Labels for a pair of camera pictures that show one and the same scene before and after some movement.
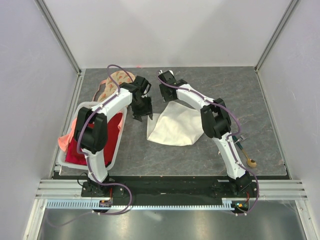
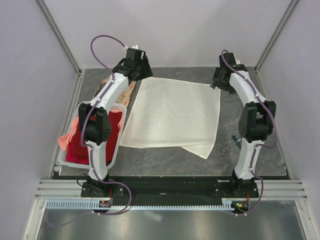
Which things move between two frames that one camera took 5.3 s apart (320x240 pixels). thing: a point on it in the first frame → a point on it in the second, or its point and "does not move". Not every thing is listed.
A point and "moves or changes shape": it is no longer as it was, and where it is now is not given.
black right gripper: (166, 98) → (216, 82)
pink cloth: (64, 141) does not move
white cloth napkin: (178, 124) moves or changes shape
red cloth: (72, 155) does not move
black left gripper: (147, 111) → (148, 72)
